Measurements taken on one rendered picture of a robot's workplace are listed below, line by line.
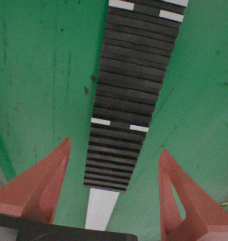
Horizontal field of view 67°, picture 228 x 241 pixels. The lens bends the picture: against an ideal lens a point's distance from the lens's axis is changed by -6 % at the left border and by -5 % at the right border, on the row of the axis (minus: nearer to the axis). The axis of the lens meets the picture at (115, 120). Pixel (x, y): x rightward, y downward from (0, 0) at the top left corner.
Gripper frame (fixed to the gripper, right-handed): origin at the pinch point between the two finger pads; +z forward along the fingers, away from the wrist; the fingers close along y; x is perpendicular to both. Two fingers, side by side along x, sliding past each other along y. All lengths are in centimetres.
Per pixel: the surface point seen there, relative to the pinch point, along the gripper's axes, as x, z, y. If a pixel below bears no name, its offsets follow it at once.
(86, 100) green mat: -0.7, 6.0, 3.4
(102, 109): -2.2, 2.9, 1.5
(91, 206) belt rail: 17.2, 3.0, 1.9
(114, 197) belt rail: 13.0, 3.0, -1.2
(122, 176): 5.7, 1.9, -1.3
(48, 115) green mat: 2.1, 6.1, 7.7
